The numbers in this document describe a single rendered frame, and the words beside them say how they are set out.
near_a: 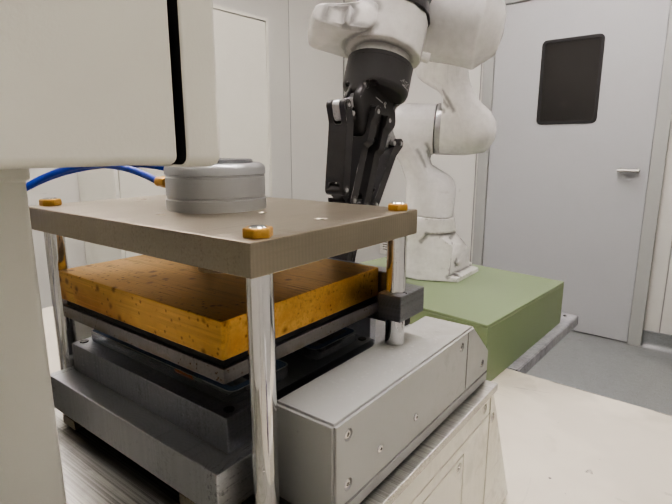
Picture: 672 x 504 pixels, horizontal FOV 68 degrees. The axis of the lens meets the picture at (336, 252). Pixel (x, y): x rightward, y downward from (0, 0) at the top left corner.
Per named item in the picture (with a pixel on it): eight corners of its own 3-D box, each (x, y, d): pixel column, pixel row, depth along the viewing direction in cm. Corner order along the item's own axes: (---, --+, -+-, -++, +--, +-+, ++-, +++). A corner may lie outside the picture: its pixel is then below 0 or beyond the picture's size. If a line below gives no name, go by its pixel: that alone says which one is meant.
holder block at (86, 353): (228, 455, 31) (226, 417, 30) (73, 369, 43) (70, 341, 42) (373, 365, 44) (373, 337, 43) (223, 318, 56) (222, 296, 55)
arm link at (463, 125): (420, 38, 111) (505, 37, 107) (413, 151, 119) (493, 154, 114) (413, 32, 101) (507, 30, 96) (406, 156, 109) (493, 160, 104)
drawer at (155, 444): (219, 532, 30) (213, 413, 28) (52, 414, 43) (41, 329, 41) (438, 364, 53) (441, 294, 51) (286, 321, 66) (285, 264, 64)
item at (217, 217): (153, 461, 22) (129, 169, 20) (-64, 319, 41) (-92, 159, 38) (414, 317, 41) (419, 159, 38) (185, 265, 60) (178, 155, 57)
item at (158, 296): (224, 385, 29) (216, 227, 28) (54, 312, 43) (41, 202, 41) (379, 311, 43) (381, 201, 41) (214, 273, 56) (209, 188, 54)
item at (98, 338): (292, 392, 36) (291, 363, 36) (233, 425, 32) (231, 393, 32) (149, 335, 47) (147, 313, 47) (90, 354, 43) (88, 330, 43)
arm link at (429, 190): (378, 208, 123) (385, 104, 118) (454, 213, 118) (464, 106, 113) (369, 212, 113) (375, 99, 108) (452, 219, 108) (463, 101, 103)
